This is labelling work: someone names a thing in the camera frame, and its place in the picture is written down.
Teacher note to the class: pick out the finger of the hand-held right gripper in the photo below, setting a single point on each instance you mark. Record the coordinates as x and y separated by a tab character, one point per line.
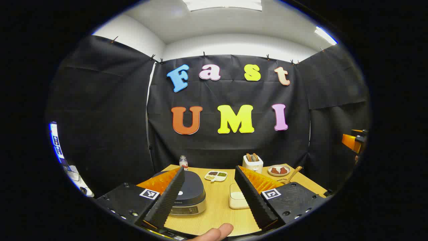
351	142

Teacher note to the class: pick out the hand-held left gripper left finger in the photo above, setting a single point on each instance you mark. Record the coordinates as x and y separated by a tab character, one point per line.
167	201

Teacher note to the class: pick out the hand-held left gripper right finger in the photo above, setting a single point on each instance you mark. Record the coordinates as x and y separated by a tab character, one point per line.
254	201

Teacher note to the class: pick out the clear box of rice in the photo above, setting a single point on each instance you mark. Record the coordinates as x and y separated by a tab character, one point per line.
236	199

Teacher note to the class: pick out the dark grey rice cooker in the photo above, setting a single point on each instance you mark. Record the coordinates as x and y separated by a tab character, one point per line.
192	194

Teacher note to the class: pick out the wooden spoon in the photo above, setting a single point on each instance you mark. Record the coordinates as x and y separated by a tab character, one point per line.
294	174

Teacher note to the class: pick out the white toaster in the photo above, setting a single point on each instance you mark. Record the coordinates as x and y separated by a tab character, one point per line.
252	166

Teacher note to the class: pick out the red meat slice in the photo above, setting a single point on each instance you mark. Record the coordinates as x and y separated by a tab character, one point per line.
283	170
274	171

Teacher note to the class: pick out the small round plate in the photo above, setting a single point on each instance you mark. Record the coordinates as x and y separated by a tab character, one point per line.
279	174

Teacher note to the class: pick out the small clear bottle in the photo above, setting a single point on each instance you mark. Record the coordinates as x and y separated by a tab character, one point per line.
183	163

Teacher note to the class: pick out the white sectioned condiment dish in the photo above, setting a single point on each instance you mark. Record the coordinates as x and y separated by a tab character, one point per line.
217	175

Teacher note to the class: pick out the black table clamp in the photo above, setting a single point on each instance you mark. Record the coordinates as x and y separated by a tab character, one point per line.
328	193

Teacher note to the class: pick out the black backdrop cloth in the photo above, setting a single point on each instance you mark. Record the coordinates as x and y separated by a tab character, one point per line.
217	147

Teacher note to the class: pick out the black computer mouse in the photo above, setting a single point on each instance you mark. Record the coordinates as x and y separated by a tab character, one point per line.
84	190

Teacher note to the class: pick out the white side desk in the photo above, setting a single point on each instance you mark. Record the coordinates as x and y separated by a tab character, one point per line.
75	177

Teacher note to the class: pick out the small ceiling light panel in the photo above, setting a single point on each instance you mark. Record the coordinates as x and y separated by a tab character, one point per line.
325	35

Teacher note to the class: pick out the computer monitor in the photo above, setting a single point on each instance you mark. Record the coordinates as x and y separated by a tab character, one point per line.
55	140

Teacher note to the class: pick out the large ceiling light panel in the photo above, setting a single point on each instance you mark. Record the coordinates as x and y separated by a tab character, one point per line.
222	4

